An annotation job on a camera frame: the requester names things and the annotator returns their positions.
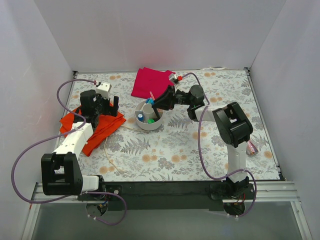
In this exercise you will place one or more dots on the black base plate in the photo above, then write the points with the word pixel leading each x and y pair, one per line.
pixel 171 195

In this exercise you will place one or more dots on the pink capped clear tube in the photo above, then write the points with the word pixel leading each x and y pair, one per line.
pixel 251 149

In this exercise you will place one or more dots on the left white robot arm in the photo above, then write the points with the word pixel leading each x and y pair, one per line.
pixel 60 170

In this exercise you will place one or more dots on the green capped black highlighter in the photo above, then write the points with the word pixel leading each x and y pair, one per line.
pixel 150 121

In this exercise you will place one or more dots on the blue capped black highlighter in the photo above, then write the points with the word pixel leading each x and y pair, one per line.
pixel 156 113

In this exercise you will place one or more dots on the grey blue glue stick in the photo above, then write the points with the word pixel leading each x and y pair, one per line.
pixel 140 117

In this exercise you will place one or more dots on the aluminium rail frame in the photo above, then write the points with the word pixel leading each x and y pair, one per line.
pixel 274 213

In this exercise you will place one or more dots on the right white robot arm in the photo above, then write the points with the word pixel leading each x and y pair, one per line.
pixel 233 126

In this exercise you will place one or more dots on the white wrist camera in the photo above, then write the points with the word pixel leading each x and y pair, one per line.
pixel 174 79
pixel 103 88

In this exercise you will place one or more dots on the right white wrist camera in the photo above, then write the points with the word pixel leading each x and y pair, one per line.
pixel 174 79

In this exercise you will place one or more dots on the orange cloth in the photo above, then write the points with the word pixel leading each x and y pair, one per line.
pixel 107 125

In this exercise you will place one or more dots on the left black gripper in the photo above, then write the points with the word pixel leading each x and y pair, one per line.
pixel 107 108

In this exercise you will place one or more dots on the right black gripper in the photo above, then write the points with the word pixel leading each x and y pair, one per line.
pixel 169 97

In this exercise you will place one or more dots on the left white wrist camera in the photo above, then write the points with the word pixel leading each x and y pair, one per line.
pixel 103 88

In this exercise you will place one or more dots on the white round organizer container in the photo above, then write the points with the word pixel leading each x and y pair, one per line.
pixel 146 117

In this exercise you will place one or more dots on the salmon pink pen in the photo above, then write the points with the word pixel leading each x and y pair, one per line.
pixel 151 95

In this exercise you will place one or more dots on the magenta cloth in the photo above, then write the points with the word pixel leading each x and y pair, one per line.
pixel 149 80

